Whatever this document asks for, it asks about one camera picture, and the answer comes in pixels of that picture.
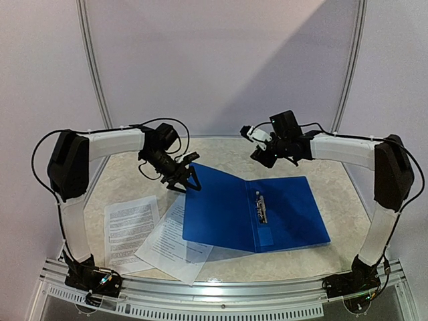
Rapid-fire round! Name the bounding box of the left printed paper sheet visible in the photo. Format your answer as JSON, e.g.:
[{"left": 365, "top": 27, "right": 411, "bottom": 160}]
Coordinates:
[{"left": 104, "top": 195, "right": 160, "bottom": 275}]

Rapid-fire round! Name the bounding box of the metal folder clip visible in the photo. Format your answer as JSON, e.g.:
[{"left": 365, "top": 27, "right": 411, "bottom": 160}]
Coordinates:
[{"left": 255, "top": 191, "right": 268, "bottom": 224}]

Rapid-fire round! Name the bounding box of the aluminium front rail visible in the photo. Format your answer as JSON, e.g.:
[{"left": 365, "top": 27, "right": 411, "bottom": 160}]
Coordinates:
[{"left": 29, "top": 259, "right": 418, "bottom": 320}]

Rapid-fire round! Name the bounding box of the blue plastic folder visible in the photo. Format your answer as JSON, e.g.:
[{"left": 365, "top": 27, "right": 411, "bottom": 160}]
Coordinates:
[{"left": 183, "top": 163, "right": 330, "bottom": 253}]

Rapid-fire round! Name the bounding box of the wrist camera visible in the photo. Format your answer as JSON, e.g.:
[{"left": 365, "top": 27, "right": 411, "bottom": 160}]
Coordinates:
[
  {"left": 179, "top": 152, "right": 200, "bottom": 165},
  {"left": 240, "top": 126, "right": 273, "bottom": 150}
]

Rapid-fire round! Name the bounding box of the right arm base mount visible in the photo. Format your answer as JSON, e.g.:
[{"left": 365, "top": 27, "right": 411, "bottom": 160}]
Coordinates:
[{"left": 322, "top": 254, "right": 391, "bottom": 315}]

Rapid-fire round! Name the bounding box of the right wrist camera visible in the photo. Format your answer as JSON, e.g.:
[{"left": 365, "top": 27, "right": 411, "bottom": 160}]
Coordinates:
[{"left": 240, "top": 126, "right": 273, "bottom": 150}]

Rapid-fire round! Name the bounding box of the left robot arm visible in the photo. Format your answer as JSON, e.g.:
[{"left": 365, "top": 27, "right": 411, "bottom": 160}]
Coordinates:
[{"left": 42, "top": 118, "right": 201, "bottom": 290}]

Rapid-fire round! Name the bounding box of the right aluminium frame post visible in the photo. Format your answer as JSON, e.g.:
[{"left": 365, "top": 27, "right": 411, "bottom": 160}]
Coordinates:
[{"left": 331, "top": 0, "right": 367, "bottom": 132}]

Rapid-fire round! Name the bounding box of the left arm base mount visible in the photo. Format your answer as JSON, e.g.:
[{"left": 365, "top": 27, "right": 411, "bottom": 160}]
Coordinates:
[{"left": 63, "top": 253, "right": 123, "bottom": 298}]

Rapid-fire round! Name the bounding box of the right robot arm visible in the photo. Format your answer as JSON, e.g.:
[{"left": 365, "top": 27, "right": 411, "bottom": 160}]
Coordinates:
[{"left": 240, "top": 110, "right": 419, "bottom": 266}]

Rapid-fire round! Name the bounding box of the printed paper sheet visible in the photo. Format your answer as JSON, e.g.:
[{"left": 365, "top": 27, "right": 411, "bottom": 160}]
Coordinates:
[
  {"left": 104, "top": 195, "right": 160, "bottom": 275},
  {"left": 135, "top": 195, "right": 213, "bottom": 286}
]

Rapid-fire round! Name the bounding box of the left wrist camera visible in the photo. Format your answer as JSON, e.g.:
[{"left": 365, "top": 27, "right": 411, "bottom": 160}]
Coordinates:
[{"left": 179, "top": 152, "right": 200, "bottom": 165}]

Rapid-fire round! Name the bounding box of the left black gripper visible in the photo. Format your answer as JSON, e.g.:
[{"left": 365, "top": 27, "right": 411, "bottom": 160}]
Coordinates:
[{"left": 142, "top": 148, "right": 201, "bottom": 193}]

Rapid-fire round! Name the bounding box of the right printed paper sheet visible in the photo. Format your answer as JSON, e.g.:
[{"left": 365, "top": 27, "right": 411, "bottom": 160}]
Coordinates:
[{"left": 135, "top": 195, "right": 213, "bottom": 286}]

